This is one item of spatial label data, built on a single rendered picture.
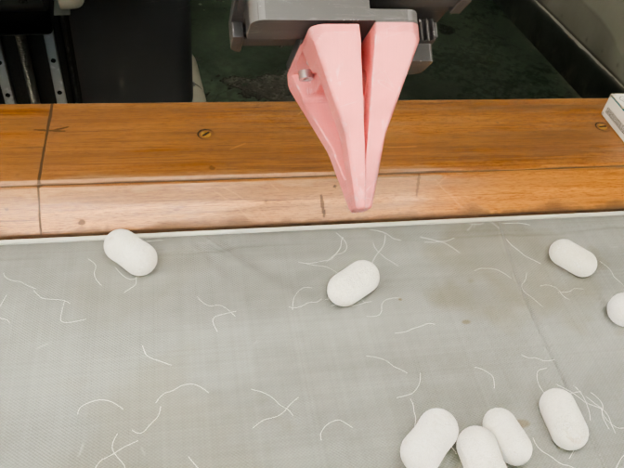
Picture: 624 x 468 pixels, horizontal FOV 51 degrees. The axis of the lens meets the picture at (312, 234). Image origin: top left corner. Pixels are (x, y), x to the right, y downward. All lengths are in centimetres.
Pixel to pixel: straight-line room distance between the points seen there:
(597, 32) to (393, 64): 194
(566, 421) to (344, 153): 18
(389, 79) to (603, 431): 23
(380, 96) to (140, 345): 19
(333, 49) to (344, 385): 18
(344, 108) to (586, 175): 28
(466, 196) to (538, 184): 6
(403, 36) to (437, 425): 19
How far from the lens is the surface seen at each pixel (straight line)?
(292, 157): 46
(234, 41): 33
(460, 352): 40
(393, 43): 29
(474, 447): 35
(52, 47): 116
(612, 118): 59
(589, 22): 225
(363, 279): 40
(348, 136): 28
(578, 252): 47
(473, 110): 55
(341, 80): 28
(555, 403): 38
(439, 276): 44
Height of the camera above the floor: 105
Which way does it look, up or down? 45 degrees down
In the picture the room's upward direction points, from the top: 8 degrees clockwise
